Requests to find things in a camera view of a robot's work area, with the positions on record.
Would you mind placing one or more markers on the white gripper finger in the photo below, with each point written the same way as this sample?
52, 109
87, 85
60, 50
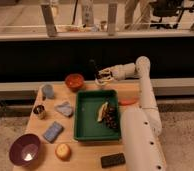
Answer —
105, 71
105, 79

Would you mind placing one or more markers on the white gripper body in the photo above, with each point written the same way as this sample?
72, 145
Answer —
121, 72

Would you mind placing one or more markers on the white paper cup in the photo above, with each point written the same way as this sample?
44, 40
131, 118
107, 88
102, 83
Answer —
101, 84

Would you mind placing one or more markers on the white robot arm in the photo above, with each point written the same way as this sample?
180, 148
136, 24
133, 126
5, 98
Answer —
140, 125

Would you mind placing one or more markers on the blue grey cup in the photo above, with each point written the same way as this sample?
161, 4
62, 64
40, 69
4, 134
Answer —
47, 91

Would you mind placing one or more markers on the orange carrot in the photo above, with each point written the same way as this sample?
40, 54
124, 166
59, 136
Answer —
126, 102

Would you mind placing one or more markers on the banana slice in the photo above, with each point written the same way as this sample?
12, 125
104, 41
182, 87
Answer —
101, 111

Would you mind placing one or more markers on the green plastic tray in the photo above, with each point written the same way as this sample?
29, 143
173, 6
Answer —
86, 127

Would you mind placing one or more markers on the orange red bowl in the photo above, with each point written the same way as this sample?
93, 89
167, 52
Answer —
74, 82

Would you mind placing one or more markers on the dark grape bunch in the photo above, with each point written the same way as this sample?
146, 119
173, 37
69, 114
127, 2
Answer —
110, 117

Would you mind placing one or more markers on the crumpled blue cloth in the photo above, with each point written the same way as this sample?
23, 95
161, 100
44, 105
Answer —
65, 109

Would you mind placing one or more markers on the small metal can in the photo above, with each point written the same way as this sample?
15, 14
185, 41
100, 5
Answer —
39, 111

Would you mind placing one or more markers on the black office chair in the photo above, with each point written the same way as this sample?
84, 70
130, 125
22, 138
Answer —
169, 8

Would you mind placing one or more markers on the blue sponge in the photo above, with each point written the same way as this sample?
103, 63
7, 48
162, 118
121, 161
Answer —
53, 131

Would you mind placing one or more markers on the black rectangular block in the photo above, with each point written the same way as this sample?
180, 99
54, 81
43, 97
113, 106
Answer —
112, 160

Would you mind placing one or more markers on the yellow round fruit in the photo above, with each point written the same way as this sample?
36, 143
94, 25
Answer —
63, 151

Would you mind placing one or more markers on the purple bowl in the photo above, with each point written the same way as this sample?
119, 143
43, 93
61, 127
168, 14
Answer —
24, 150

